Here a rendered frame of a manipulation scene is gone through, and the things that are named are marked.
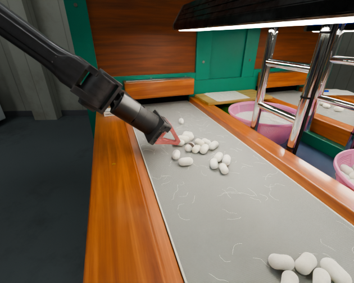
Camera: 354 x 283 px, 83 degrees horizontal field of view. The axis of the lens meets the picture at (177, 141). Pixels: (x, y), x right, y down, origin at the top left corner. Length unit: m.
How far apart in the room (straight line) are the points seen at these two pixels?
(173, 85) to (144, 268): 0.72
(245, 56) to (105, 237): 0.97
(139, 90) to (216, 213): 0.61
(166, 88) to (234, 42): 0.40
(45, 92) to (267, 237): 3.03
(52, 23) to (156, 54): 2.33
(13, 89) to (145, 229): 3.35
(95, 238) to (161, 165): 0.23
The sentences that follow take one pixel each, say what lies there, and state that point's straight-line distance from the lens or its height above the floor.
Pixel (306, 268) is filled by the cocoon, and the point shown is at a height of 0.76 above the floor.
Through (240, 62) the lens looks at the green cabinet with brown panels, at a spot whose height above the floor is 0.91.
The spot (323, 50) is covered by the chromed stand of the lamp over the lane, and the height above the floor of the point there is 1.00.
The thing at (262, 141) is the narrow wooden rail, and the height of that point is 0.76.
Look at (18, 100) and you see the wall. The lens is 3.60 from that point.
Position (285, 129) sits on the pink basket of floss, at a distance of 0.76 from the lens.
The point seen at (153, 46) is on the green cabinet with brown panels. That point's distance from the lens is 0.92.
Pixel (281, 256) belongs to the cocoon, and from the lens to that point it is 0.34.
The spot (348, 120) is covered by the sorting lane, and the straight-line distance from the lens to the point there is 1.00.
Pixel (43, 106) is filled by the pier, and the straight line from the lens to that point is 3.25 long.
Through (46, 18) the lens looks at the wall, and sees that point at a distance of 3.17.
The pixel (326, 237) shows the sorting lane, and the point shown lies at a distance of 0.43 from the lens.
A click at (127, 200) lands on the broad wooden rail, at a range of 0.38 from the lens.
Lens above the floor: 1.02
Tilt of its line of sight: 28 degrees down
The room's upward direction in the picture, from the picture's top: straight up
